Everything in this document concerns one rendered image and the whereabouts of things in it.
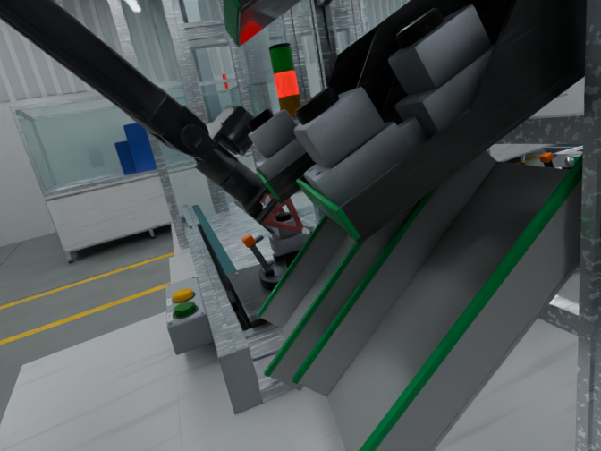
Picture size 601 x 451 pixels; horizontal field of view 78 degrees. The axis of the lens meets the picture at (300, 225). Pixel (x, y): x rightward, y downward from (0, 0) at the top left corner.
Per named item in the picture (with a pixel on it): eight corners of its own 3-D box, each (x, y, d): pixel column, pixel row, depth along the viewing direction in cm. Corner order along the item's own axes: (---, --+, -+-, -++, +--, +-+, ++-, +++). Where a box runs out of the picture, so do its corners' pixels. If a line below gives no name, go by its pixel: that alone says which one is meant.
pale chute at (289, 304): (300, 392, 39) (264, 375, 38) (283, 328, 52) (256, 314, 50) (461, 166, 36) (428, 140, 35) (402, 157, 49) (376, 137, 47)
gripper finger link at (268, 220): (303, 210, 71) (266, 179, 67) (317, 216, 64) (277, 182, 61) (282, 238, 71) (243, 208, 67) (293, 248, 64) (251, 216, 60)
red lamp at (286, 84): (281, 96, 81) (277, 72, 80) (275, 98, 86) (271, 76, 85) (302, 92, 83) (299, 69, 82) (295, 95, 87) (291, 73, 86)
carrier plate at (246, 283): (252, 333, 59) (249, 321, 58) (228, 282, 81) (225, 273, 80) (383, 286, 66) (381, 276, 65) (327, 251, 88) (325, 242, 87)
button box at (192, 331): (175, 356, 66) (165, 326, 64) (173, 308, 85) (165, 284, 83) (215, 343, 68) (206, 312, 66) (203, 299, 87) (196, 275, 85)
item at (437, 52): (443, 140, 24) (389, 43, 22) (411, 140, 29) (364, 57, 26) (545, 63, 24) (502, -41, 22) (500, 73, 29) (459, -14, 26)
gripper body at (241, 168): (265, 182, 72) (234, 157, 70) (279, 187, 63) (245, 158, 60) (243, 208, 72) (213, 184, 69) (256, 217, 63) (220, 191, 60)
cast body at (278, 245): (276, 257, 69) (269, 220, 67) (271, 250, 73) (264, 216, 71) (318, 244, 71) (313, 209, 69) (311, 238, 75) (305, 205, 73)
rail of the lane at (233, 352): (234, 415, 55) (216, 353, 52) (191, 253, 137) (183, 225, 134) (269, 400, 57) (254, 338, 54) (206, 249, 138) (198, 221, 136)
